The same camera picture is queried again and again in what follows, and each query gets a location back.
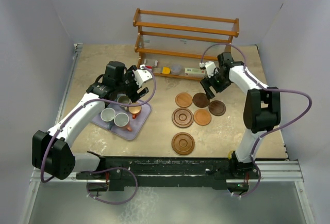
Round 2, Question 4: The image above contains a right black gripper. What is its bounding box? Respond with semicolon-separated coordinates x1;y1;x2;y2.
200;69;231;100

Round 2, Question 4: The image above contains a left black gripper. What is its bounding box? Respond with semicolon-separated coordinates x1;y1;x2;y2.
115;66;148;102

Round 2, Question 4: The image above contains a dark walnut coaster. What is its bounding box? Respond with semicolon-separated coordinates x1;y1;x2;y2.
193;92;210;108
208;100;226;116

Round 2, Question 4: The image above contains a light wooden coaster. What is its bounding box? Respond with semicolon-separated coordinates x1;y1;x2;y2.
193;109;211;126
175;92;193;108

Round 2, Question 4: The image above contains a brown ringed wooden saucer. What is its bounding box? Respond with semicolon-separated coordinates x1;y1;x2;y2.
172;107;194;128

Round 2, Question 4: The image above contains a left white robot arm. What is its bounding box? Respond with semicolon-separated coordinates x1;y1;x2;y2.
32;61;154;183

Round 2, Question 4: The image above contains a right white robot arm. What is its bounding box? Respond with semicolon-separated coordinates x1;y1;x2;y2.
199;52;281;178

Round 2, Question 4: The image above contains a small grey-green cup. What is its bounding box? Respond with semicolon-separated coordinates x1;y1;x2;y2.
117;95;132;111

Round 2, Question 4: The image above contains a white green box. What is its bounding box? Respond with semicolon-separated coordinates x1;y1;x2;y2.
184;68;206;78

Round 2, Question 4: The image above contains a lavender plastic tray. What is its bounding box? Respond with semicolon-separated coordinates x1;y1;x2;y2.
91;103;152;140

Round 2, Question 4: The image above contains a blue mug near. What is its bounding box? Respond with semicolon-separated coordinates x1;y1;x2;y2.
100;108;116;130

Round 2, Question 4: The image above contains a yellow grey tape measure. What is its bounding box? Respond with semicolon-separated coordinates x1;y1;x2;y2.
161;67;171;75

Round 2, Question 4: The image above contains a clear tub of rubber bands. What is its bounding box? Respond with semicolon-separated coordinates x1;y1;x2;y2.
170;64;183;75

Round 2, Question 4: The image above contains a wooden three-tier shelf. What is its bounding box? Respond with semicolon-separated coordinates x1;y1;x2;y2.
133;9;240;81

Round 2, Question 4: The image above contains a black base bar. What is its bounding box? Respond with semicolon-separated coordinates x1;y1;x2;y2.
74;151;260;193

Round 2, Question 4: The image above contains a copper cup with red handle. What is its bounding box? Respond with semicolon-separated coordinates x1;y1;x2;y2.
128;106;142;119

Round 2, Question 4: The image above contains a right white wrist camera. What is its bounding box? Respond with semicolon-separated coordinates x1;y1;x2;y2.
199;61;217;78

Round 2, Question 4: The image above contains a grey cup with orange handle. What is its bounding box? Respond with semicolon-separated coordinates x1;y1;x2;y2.
114;113;133;132

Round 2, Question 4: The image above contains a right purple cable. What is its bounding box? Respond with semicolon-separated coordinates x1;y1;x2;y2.
200;43;313;199

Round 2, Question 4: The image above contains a purple cable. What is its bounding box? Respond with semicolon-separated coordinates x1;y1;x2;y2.
40;66;157;205
200;43;313;199

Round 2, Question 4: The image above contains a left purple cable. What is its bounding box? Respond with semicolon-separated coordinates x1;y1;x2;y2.
40;66;157;205

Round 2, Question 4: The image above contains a metal table edge rail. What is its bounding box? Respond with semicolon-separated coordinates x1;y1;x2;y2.
55;43;83;125

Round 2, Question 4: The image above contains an aluminium front frame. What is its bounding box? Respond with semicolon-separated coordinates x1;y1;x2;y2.
20;161;316;223

